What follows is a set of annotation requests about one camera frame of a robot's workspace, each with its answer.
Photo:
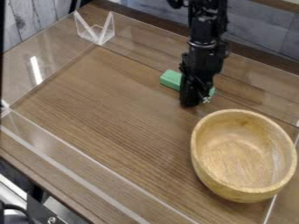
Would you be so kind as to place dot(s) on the wooden bowl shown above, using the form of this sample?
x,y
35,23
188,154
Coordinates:
x,y
244,155

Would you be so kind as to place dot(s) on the clear acrylic enclosure wall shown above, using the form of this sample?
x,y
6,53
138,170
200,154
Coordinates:
x,y
99,134

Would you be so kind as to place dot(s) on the clear acrylic corner bracket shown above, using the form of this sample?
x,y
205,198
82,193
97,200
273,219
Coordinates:
x,y
97,34

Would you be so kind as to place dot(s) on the green rectangular block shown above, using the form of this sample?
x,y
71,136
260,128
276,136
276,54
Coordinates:
x,y
172,80

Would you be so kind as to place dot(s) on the black table mount bracket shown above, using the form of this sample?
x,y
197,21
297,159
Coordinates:
x,y
47,210

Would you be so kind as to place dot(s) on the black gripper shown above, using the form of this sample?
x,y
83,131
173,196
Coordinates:
x,y
201,64

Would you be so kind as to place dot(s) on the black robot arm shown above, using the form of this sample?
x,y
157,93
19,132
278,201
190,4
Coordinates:
x,y
208,18

